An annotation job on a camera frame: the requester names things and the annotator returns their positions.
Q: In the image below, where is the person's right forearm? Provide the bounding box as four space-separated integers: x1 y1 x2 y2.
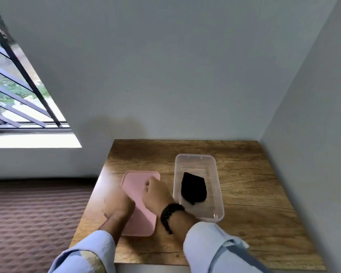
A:
163 209 272 273

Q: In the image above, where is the black bead bracelet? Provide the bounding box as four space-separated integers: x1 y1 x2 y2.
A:
160 203 185 235

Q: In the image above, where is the pink plastic lid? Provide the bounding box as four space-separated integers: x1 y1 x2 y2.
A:
120 171 161 237

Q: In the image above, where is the black folded cloth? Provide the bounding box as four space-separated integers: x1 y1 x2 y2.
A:
181 172 207 206

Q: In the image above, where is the person's left forearm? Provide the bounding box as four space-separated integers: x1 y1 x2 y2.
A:
48 213 131 273

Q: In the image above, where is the black metal window grille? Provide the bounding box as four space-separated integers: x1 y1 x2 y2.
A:
0 0 71 130

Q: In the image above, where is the person's left hand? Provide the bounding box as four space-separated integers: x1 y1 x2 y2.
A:
103 186 136 225

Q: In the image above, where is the clear plastic container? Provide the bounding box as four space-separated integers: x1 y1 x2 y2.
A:
173 153 225 223

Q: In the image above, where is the window frame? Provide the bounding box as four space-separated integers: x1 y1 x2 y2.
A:
0 0 82 149

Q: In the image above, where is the person's right hand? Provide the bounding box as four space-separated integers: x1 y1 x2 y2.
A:
142 176 175 217

